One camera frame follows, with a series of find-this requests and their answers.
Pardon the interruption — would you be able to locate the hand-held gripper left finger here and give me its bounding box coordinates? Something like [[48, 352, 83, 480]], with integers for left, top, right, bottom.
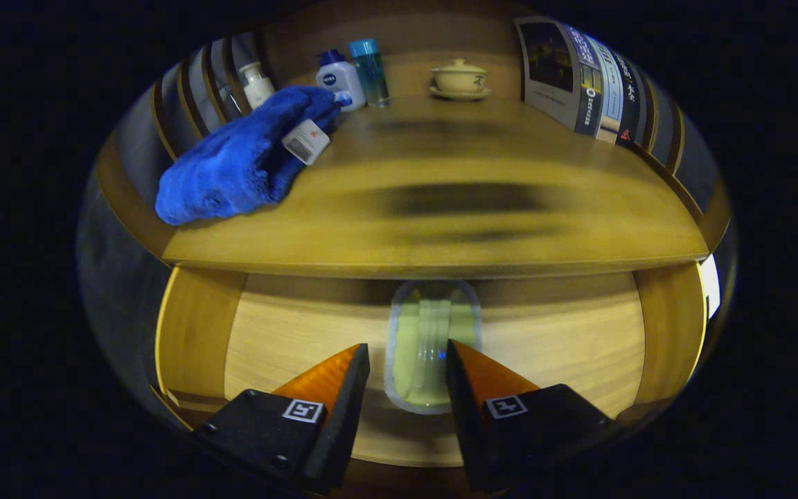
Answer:
[[195, 343, 371, 494]]

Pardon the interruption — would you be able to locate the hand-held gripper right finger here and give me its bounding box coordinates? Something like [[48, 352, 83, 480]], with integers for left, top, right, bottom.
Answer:
[[446, 339, 614, 493]]

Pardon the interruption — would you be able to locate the green scrub brush with pad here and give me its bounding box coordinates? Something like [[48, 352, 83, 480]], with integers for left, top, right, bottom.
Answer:
[[384, 279, 483, 415]]

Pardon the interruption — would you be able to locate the wooden drawer with black knob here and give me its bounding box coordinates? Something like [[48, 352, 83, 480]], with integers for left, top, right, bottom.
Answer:
[[155, 263, 708, 472]]

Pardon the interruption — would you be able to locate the wooden countertop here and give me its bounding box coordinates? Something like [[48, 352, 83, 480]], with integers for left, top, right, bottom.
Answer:
[[94, 90, 732, 279]]

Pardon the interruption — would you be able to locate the blue towel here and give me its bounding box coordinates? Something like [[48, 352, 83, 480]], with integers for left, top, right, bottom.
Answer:
[[155, 85, 353, 227]]

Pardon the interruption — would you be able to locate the white bottle with blue cap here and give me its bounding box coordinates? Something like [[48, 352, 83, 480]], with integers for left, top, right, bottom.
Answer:
[[315, 49, 366, 113]]

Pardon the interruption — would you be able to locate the beige lidded teacup with saucer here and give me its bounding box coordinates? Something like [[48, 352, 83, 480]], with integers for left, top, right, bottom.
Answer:
[[429, 58, 493, 101]]

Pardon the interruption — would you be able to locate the white pump bottle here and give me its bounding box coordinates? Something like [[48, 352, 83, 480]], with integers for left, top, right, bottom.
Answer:
[[238, 61, 276, 110]]

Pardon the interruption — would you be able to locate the teal bottle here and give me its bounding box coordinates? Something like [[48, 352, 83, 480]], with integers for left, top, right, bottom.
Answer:
[[348, 38, 391, 108]]

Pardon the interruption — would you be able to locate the black book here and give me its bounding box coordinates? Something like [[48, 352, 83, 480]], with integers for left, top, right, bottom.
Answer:
[[610, 52, 642, 148]]

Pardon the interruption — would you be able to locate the pale blue book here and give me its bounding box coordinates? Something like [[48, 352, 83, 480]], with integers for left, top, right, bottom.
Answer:
[[583, 35, 625, 144]]

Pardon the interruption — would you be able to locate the grey and blue book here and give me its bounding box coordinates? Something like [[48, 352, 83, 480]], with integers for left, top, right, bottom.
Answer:
[[514, 17, 604, 137]]

